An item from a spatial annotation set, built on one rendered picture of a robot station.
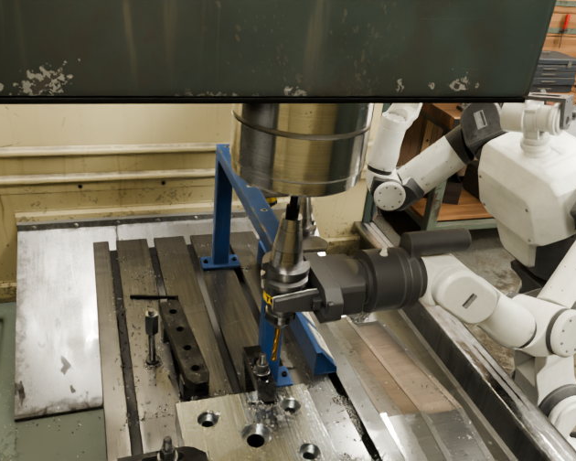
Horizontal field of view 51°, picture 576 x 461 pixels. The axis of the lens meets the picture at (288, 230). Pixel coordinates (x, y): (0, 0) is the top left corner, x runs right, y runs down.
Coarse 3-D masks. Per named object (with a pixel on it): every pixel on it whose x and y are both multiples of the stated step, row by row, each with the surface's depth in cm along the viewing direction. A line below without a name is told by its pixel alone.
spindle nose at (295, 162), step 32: (256, 128) 63; (288, 128) 61; (320, 128) 61; (352, 128) 63; (256, 160) 64; (288, 160) 63; (320, 160) 63; (352, 160) 65; (288, 192) 65; (320, 192) 65
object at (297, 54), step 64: (0, 0) 43; (64, 0) 44; (128, 0) 46; (192, 0) 47; (256, 0) 49; (320, 0) 50; (384, 0) 52; (448, 0) 54; (512, 0) 56; (0, 64) 45; (64, 64) 47; (128, 64) 48; (192, 64) 50; (256, 64) 51; (320, 64) 53; (384, 64) 55; (448, 64) 57; (512, 64) 59
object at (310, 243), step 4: (304, 236) 108; (308, 236) 108; (312, 236) 108; (316, 236) 108; (304, 240) 106; (308, 240) 107; (312, 240) 107; (316, 240) 107; (320, 240) 107; (324, 240) 107; (304, 244) 105; (308, 244) 105; (312, 244) 105; (316, 244) 105; (320, 244) 106; (324, 244) 106; (304, 248) 104; (308, 248) 104; (312, 248) 104; (316, 248) 104; (320, 248) 104; (324, 248) 105; (304, 252) 103
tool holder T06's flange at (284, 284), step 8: (264, 256) 79; (264, 264) 77; (304, 264) 78; (264, 272) 78; (272, 272) 76; (280, 272) 76; (288, 272) 76; (296, 272) 76; (304, 272) 76; (272, 280) 77; (280, 280) 76; (288, 280) 76; (296, 280) 76; (304, 280) 78; (272, 288) 77; (280, 288) 76; (288, 288) 76; (296, 288) 77
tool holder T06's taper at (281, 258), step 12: (300, 216) 75; (288, 228) 74; (300, 228) 75; (276, 240) 76; (288, 240) 75; (300, 240) 75; (276, 252) 76; (288, 252) 75; (300, 252) 76; (276, 264) 76; (288, 264) 76; (300, 264) 77
